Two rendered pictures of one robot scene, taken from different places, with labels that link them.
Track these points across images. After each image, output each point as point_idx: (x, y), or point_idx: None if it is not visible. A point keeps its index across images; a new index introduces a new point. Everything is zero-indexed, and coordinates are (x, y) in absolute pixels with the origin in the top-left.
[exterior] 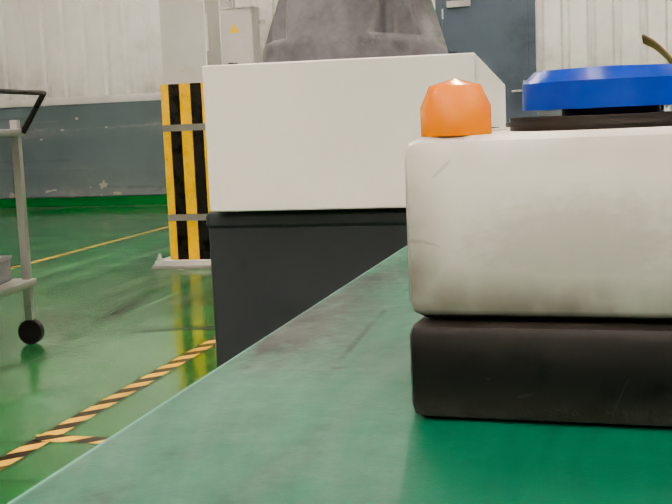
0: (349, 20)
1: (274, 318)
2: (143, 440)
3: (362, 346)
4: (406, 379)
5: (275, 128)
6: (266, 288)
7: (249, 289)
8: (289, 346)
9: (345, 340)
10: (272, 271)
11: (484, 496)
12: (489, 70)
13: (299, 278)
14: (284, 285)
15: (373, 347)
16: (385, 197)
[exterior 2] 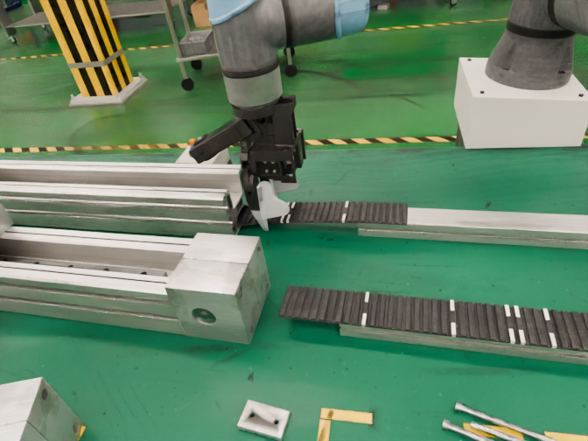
0: (493, 58)
1: (458, 145)
2: None
3: (234, 159)
4: None
5: (459, 88)
6: (459, 136)
7: (458, 133)
8: (237, 154)
9: (239, 157)
10: (460, 131)
11: None
12: (521, 100)
13: (461, 138)
14: (460, 137)
15: (234, 160)
16: (461, 129)
